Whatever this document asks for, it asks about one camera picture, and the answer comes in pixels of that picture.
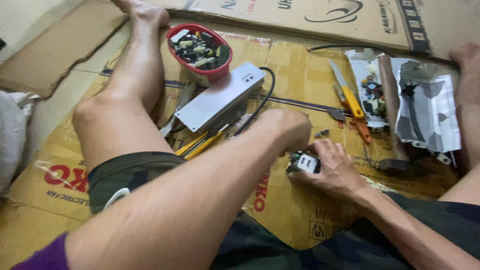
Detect person's left hand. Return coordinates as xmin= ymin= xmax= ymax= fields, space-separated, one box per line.
xmin=258 ymin=109 xmax=313 ymax=157

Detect person's right hand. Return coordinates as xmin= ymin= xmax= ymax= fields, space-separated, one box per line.
xmin=287 ymin=138 xmax=372 ymax=205

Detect small green circuit board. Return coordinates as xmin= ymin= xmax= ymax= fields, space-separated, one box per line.
xmin=286 ymin=150 xmax=322 ymax=175

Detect yellow printed cardboard sheet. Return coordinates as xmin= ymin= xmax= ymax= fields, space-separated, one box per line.
xmin=0 ymin=29 xmax=464 ymax=270

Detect circuit board on white sheet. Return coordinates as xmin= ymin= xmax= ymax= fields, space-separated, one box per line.
xmin=344 ymin=49 xmax=390 ymax=131

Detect silver metal power supply box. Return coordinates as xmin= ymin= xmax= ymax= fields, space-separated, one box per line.
xmin=174 ymin=62 xmax=267 ymax=133

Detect red plastic bowl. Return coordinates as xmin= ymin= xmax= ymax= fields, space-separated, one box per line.
xmin=166 ymin=23 xmax=233 ymax=86

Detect large brown printed cardboard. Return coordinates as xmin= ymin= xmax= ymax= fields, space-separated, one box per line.
xmin=148 ymin=0 xmax=480 ymax=62

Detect open silver metal casing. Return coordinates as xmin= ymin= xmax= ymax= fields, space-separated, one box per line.
xmin=390 ymin=57 xmax=463 ymax=155

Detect heap of electronic components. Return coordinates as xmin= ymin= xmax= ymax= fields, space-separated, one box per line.
xmin=169 ymin=31 xmax=230 ymax=71

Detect person's right leg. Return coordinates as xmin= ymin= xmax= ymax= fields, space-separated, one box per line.
xmin=438 ymin=41 xmax=480 ymax=206

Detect person's leg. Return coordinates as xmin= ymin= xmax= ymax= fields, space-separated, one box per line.
xmin=438 ymin=41 xmax=480 ymax=206
xmin=71 ymin=0 xmax=177 ymax=171

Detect camouflage shorts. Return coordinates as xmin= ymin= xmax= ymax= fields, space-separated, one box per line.
xmin=87 ymin=151 xmax=480 ymax=270

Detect person's left leg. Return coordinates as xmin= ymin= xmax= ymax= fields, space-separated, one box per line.
xmin=71 ymin=0 xmax=177 ymax=171

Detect plain brown cardboard piece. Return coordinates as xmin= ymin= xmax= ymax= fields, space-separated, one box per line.
xmin=0 ymin=0 xmax=131 ymax=100

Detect purple shirt sleeve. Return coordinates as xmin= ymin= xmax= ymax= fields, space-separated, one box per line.
xmin=9 ymin=232 xmax=70 ymax=270

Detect white sack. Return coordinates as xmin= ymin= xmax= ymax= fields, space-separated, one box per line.
xmin=0 ymin=89 xmax=40 ymax=194

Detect black power cable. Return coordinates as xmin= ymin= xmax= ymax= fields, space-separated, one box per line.
xmin=233 ymin=67 xmax=277 ymax=136

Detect orange handled screwdriver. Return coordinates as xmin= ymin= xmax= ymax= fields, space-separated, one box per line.
xmin=333 ymin=82 xmax=372 ymax=145

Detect yellow handled knife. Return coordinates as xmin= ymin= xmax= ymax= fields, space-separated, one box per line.
xmin=328 ymin=58 xmax=365 ymax=120

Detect wooden handled hammer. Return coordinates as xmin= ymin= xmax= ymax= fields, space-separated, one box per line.
xmin=377 ymin=55 xmax=430 ymax=176

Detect thin black cable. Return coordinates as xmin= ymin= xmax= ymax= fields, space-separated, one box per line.
xmin=307 ymin=43 xmax=381 ymax=53

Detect yellow handled pliers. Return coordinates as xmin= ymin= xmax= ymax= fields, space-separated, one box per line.
xmin=174 ymin=128 xmax=227 ymax=161

